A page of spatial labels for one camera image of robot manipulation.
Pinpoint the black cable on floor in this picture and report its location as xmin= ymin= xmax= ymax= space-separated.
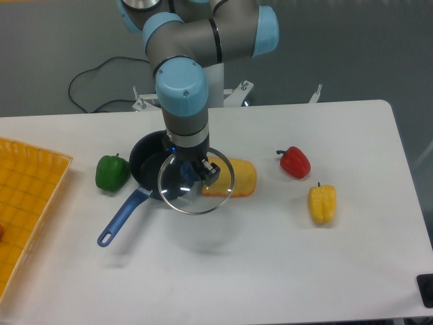
xmin=68 ymin=56 xmax=160 ymax=114

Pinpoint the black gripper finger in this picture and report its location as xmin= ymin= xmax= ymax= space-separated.
xmin=199 ymin=159 xmax=221 ymax=186

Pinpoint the yellow woven basket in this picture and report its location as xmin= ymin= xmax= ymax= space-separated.
xmin=1 ymin=137 xmax=73 ymax=297

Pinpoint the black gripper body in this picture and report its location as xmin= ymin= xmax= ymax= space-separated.
xmin=161 ymin=130 xmax=210 ymax=169

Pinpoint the black object at table corner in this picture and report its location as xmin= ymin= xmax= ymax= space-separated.
xmin=416 ymin=274 xmax=433 ymax=309

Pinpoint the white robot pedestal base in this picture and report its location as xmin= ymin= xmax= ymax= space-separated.
xmin=131 ymin=62 xmax=323 ymax=112

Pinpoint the red bell pepper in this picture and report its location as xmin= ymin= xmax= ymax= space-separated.
xmin=276 ymin=146 xmax=311 ymax=179

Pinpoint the black saucepan with blue handle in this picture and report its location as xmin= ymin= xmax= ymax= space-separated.
xmin=97 ymin=130 xmax=175 ymax=247

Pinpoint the glass lid with blue knob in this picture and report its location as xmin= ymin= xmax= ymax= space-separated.
xmin=158 ymin=148 xmax=235 ymax=215

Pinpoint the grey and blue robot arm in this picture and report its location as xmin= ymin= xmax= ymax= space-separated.
xmin=116 ymin=1 xmax=279 ymax=186

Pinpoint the green bell pepper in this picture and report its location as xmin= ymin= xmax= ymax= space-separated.
xmin=95 ymin=153 xmax=131 ymax=193

